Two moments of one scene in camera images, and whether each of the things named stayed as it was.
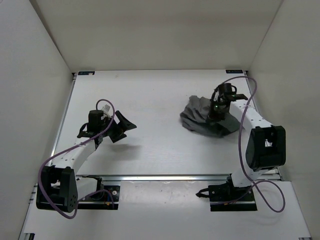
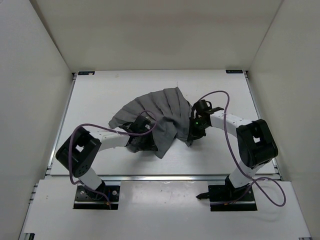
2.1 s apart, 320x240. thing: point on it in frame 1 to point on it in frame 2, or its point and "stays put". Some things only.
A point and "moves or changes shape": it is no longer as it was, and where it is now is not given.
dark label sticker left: [91, 73] stays put
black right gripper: [212, 116] to [195, 134]
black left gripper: [123, 125] to [150, 145]
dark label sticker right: [234, 71] stays put
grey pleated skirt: [195, 116] moves or changes shape
